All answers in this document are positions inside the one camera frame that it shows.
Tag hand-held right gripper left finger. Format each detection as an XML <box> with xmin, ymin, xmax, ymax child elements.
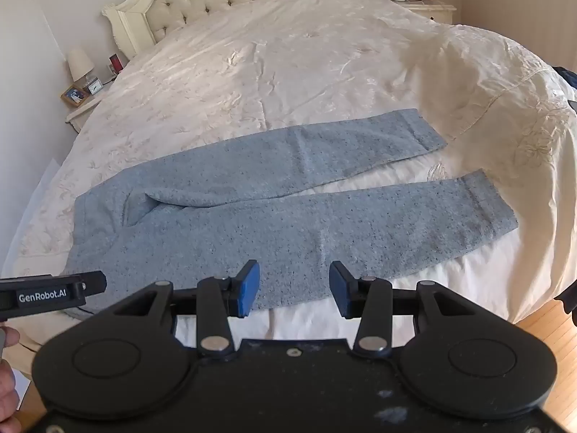
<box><xmin>109</xmin><ymin>260</ymin><xmax>261</xmax><ymax>357</ymax></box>

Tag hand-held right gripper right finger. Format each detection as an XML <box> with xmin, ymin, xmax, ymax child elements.
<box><xmin>329</xmin><ymin>261</ymin><xmax>481</xmax><ymax>356</ymax></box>

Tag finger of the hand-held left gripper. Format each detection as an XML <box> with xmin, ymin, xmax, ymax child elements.
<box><xmin>82</xmin><ymin>271</ymin><xmax>108</xmax><ymax>298</ymax></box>

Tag blue-grey pants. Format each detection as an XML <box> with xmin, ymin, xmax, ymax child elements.
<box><xmin>65</xmin><ymin>108</ymin><xmax>519</xmax><ymax>313</ymax></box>

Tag person's left hand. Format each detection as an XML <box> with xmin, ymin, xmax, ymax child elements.
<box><xmin>0</xmin><ymin>327</ymin><xmax>23</xmax><ymax>433</ymax></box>

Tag white nightstand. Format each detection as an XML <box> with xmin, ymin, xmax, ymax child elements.
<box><xmin>65</xmin><ymin>79</ymin><xmax>122</xmax><ymax>134</ymax></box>
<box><xmin>400</xmin><ymin>0</ymin><xmax>457</xmax><ymax>24</ymax></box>

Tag cream embroidered bedspread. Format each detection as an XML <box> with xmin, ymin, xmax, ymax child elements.
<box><xmin>0</xmin><ymin>0</ymin><xmax>577</xmax><ymax>353</ymax></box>

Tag white shade table lamp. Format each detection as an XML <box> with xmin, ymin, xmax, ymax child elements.
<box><xmin>67</xmin><ymin>47</ymin><xmax>97</xmax><ymax>89</ymax></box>

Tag dark cloth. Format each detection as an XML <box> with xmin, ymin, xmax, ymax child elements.
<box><xmin>552</xmin><ymin>67</ymin><xmax>577</xmax><ymax>111</ymax></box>
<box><xmin>556</xmin><ymin>274</ymin><xmax>577</xmax><ymax>326</ymax></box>

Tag small wooden photo frame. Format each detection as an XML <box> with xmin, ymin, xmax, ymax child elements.
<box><xmin>61</xmin><ymin>83</ymin><xmax>90</xmax><ymax>108</ymax></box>

